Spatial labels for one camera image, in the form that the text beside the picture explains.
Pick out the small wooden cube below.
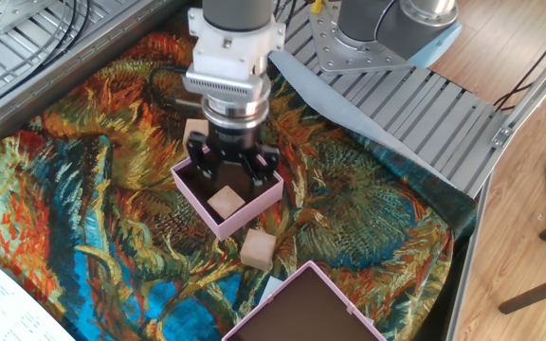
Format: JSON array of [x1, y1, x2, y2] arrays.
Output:
[[240, 228, 278, 272], [207, 185, 246, 221]]

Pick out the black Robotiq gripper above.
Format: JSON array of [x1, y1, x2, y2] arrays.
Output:
[[185, 120, 282, 187]]

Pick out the silver mounting plate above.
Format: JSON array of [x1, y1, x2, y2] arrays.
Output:
[[0, 0, 60, 35]]

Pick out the large pink open box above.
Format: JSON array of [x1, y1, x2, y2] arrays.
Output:
[[221, 259, 388, 341]]

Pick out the black cables on slotted table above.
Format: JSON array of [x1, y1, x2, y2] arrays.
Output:
[[0, 0, 93, 70]]

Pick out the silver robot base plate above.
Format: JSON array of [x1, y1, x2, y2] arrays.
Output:
[[308, 0, 419, 76]]

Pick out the aluminium table edge rail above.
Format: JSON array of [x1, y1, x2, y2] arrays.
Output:
[[445, 27, 546, 341]]

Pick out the large wooden cube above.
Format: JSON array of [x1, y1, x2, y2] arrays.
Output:
[[181, 117, 210, 153]]

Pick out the white and silver wrist mount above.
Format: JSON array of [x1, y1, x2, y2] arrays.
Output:
[[181, 7, 287, 132]]

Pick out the black floor cables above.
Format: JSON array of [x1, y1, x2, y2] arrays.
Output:
[[493, 13, 546, 113]]

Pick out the small pink gift box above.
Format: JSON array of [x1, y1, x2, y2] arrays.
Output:
[[171, 150, 285, 242]]

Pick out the printed white paper sheet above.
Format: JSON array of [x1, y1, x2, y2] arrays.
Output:
[[0, 248, 76, 341]]

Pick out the wide aluminium frame rail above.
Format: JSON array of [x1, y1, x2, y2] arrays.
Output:
[[0, 0, 193, 151]]

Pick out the sunflower painting table cloth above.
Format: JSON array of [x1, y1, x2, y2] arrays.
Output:
[[0, 4, 478, 341]]

